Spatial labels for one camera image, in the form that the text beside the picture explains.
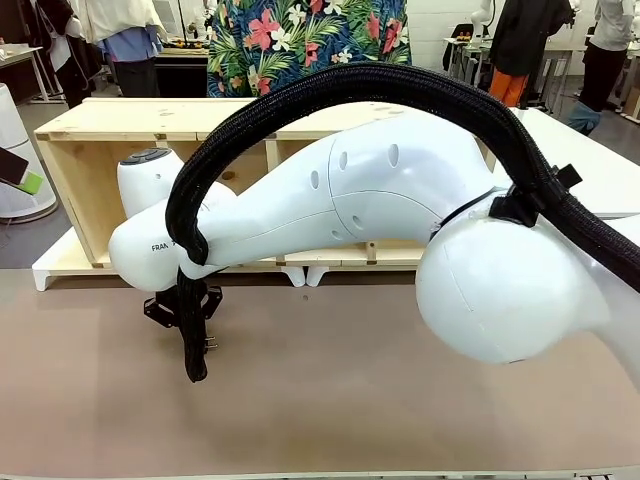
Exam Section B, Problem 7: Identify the black braided cable sleeve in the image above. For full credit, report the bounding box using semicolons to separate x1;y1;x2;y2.
164;62;640;384

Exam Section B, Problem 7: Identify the light wooden shelf box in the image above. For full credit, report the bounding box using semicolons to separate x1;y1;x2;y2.
33;97;501;271

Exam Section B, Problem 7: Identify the person in white blue shirt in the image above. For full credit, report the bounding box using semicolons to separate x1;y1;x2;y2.
82;0;164;99

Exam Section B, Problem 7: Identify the person in black jacket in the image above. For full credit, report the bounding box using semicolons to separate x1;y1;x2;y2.
487;0;574;109

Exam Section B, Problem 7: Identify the dark tablet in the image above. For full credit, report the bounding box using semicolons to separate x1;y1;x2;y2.
0;147;29;187

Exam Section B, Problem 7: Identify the person in floral shirt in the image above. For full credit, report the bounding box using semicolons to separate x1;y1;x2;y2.
206;0;414;99

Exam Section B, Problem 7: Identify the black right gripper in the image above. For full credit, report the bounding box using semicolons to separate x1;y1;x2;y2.
143;283;223;330

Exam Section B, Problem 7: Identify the green block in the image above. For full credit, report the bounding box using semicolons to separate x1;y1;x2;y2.
19;171;44;197

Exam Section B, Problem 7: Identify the person in black clothes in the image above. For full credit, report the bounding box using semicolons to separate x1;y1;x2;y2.
29;0;97;109

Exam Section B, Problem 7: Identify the black cable clamp bracket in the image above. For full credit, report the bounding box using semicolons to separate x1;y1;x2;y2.
487;162;584;229

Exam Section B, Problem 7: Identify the white background table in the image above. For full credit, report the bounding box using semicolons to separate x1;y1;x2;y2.
0;43;59;104

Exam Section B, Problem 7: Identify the white side table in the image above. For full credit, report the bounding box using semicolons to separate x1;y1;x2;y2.
492;107;640;221

